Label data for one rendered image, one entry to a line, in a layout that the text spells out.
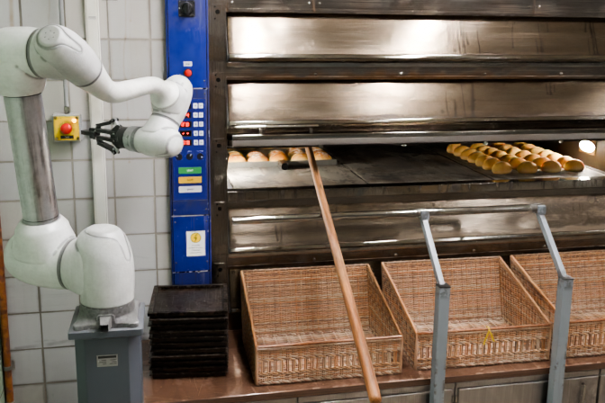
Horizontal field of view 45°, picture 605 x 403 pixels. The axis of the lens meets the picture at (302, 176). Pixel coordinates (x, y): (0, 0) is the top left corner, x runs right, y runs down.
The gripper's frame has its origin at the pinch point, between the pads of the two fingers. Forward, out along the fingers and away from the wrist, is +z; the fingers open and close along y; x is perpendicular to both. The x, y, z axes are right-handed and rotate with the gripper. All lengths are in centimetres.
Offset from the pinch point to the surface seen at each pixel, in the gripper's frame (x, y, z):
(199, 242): 39, 48, -16
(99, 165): 13.4, 15.6, 11.4
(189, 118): 36.8, -2.5, -13.9
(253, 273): 54, 62, -32
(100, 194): 13.2, 27.0, 11.5
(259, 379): 19, 85, -61
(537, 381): 91, 94, -140
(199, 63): 39.8, -23.6, -16.8
